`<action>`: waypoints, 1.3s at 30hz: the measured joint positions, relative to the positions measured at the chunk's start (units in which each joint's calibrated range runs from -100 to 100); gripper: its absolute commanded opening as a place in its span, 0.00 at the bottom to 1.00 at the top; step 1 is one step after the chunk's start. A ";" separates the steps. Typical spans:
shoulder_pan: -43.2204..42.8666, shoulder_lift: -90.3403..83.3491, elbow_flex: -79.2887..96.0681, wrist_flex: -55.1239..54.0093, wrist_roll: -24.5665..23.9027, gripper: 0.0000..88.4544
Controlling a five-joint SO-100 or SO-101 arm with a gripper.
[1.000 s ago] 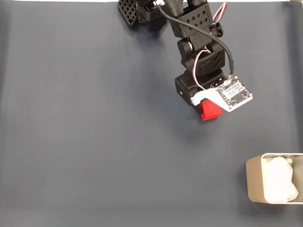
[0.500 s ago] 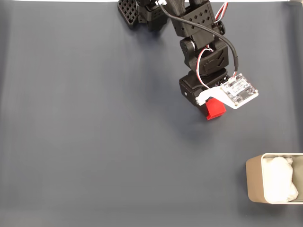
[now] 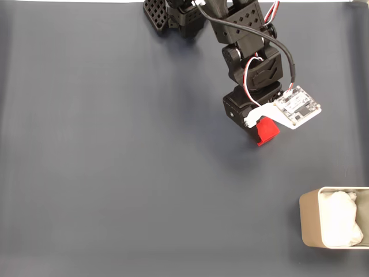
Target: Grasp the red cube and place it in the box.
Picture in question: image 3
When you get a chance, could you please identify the red cube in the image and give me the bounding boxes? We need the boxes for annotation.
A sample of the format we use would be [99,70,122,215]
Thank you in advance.
[255,117,281,147]

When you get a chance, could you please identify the beige plastic box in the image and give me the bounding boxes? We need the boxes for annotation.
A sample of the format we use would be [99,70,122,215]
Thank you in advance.
[299,186,369,250]

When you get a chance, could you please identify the white crumpled cloth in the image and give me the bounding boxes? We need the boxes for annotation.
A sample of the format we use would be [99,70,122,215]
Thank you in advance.
[319,190,364,248]

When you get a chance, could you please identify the grey-blue table mat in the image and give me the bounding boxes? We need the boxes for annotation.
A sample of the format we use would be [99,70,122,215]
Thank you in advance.
[0,1,369,277]

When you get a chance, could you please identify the white red servo cable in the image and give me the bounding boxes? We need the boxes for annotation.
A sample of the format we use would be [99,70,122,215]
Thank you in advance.
[243,56,265,108]
[259,1,281,31]

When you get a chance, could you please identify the black camera cable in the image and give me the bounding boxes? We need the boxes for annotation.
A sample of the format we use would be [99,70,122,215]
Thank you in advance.
[194,1,297,93]

